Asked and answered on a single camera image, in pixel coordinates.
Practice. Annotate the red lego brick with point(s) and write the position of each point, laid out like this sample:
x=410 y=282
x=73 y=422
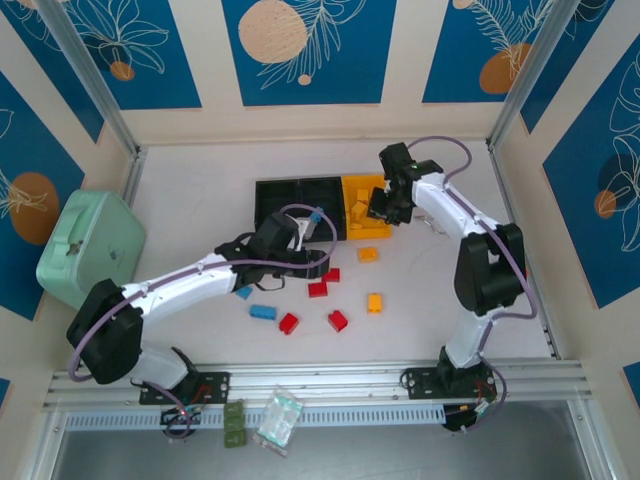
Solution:
x=332 y=275
x=317 y=290
x=289 y=323
x=338 y=320

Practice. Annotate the long blue lego brick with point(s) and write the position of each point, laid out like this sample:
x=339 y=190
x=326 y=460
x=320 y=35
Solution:
x=263 y=312
x=315 y=215

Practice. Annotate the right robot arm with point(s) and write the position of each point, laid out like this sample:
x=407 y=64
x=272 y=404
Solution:
x=450 y=205

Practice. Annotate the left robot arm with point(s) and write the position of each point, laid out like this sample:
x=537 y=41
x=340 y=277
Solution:
x=175 y=285

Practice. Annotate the yellow plastic bin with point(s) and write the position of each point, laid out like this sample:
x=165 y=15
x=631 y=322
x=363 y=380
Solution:
x=370 y=231

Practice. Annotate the small blue lego brick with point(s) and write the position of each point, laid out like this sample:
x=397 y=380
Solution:
x=244 y=293

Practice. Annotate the clear plastic bag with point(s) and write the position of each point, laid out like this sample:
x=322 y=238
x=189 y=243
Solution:
x=279 y=420

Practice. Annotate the mint green carry case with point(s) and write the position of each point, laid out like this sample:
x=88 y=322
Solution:
x=90 y=245

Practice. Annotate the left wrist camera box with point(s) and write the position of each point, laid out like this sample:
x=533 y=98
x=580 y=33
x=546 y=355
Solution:
x=302 y=232

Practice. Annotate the aluminium mounting rail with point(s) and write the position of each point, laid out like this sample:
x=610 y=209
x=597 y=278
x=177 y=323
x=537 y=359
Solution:
x=325 y=385

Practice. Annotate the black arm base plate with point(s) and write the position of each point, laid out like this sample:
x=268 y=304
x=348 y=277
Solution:
x=422 y=382
x=215 y=387

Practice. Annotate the aluminium frame post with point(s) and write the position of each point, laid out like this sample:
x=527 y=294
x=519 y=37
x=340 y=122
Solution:
x=90 y=75
x=530 y=70

